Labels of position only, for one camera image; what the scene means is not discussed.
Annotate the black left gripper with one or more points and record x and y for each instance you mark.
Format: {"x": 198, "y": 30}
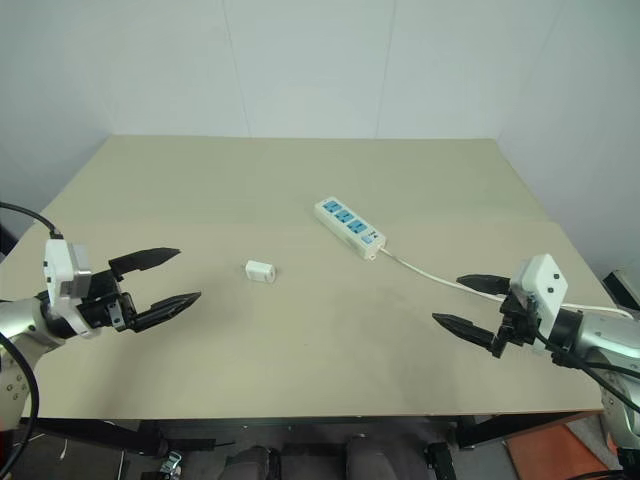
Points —
{"x": 102, "y": 300}

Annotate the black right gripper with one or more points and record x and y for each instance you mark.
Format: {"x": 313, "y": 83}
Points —
{"x": 517, "y": 322}

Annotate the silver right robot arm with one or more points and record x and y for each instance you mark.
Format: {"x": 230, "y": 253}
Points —
{"x": 606, "y": 332}

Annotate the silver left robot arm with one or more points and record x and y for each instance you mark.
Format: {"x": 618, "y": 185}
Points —
{"x": 19, "y": 311}

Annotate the white plug adapter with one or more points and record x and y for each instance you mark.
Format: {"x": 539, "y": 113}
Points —
{"x": 260, "y": 271}

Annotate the white power strip blue sockets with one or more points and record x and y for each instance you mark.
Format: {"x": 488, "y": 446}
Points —
{"x": 349, "y": 226}

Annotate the orange floor mat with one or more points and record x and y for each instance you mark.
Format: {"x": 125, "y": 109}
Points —
{"x": 555, "y": 447}

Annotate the silver metal clamp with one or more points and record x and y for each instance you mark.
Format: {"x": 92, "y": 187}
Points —
{"x": 172, "y": 462}

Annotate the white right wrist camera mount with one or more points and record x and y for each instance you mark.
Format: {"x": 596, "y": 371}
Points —
{"x": 542, "y": 282}

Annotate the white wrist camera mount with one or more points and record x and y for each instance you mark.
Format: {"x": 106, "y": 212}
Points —
{"x": 56, "y": 265}
{"x": 542, "y": 282}

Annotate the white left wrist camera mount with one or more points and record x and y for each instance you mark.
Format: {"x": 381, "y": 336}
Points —
{"x": 56, "y": 265}

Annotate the black table frame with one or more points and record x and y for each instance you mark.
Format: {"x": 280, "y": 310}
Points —
{"x": 100, "y": 431}

